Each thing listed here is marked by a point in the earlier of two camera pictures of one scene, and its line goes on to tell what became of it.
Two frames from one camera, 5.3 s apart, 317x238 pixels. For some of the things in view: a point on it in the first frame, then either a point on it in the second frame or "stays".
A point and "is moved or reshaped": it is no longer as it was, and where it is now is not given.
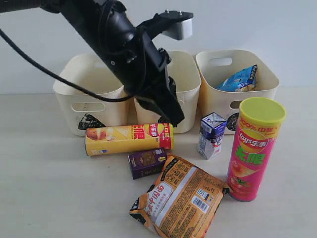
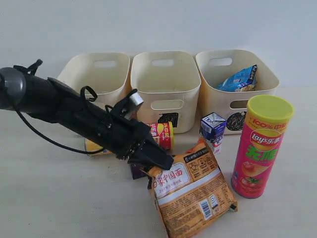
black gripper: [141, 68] to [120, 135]
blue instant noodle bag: [244, 80] stays
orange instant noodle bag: [181, 202] is moved or reshaped
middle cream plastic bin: [185, 67] stays
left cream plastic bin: [82, 110] stays
